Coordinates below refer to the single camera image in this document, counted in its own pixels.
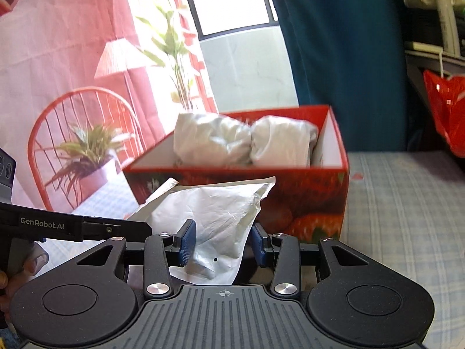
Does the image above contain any white plastic pouch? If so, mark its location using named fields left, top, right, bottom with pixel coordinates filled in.
left=128, top=177, right=276, bottom=285

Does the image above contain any white mesh cloth bundle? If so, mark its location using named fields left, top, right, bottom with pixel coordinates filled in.
left=174, top=112, right=319, bottom=168

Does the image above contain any person left hand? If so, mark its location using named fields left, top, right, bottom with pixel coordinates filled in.
left=1, top=243, right=49, bottom=322

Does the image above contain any red strawberry cardboard box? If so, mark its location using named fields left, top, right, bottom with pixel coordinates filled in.
left=123, top=105, right=349, bottom=243

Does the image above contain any pink printed backdrop curtain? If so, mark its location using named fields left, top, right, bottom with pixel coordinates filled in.
left=1, top=0, right=217, bottom=212

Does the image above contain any red plastic bag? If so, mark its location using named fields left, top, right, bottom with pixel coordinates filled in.
left=423, top=70, right=465, bottom=158

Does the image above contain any dark teal curtain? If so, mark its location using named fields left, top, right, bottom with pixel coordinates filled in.
left=273, top=0, right=406, bottom=151

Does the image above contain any white spray bottle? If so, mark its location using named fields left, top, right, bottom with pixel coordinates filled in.
left=436, top=0, right=461, bottom=57

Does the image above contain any white wire shelf rack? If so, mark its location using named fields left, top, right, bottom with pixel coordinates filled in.
left=404, top=42, right=464, bottom=105

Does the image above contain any window with black frame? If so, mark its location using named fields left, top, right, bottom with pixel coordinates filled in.
left=187, top=0, right=278, bottom=40

